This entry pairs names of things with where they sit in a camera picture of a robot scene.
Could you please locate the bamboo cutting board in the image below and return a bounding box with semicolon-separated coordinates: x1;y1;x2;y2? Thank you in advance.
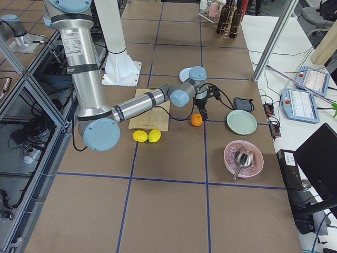
128;89;169;131

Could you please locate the upper yellow lemon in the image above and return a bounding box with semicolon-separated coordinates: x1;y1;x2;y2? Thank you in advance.
148;129;162;143

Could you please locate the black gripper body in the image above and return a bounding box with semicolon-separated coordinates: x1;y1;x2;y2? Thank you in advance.
194;98;208;121

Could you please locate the far teach pendant tablet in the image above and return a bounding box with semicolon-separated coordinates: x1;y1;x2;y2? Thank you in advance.
295;66;330;96

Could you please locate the pink bowl with ice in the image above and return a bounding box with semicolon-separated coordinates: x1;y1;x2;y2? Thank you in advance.
223;140;264;180

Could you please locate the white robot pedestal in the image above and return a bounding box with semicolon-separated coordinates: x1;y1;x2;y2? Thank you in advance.
94;0;142;87

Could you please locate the aluminium frame post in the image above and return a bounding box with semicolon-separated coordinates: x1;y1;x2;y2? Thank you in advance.
252;0;299;82

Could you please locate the pink plastic cup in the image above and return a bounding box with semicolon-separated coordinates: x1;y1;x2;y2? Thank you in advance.
208;2;218;18

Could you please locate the yellow lemon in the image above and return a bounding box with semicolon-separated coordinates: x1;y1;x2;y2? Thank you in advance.
148;129;162;143
132;130;148;142

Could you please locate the folded grey cloth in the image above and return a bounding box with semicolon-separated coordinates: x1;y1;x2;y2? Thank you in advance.
233;97;255;112

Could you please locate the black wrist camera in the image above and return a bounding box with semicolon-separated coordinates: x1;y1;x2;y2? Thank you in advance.
207;85;221;101

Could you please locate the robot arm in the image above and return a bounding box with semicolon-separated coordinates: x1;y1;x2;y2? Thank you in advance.
1;14;27;42
44;1;209;151

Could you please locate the lower yellow lemon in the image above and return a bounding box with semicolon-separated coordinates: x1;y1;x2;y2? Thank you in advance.
132;130;148;142

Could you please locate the near teach pendant tablet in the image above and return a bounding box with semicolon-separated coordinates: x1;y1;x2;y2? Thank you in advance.
281;88;320;124

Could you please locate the teach pendant tablet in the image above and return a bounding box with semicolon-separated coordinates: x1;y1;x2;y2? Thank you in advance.
295;66;330;96
281;88;320;124

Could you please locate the black laptop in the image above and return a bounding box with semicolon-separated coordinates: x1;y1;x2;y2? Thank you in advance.
294;123;336;200

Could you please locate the light green plate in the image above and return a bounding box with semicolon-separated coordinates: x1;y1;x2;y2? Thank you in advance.
226;110;257;135

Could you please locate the dark green wine bottle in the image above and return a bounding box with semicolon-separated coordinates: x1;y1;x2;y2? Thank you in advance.
216;0;231;34

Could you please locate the steel ice scoop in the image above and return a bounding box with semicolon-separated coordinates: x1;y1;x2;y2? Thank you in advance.
232;147;254;180

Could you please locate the light blue plate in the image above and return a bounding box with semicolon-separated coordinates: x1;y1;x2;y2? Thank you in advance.
179;67;191;82

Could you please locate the copper wire bottle rack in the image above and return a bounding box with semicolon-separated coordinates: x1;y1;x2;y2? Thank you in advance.
218;16;233;38

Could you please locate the orange mandarin fruit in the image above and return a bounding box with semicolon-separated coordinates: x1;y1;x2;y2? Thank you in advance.
191;113;203;127

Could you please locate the black desktop computer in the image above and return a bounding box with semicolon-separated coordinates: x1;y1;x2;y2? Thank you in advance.
277;149;331;235

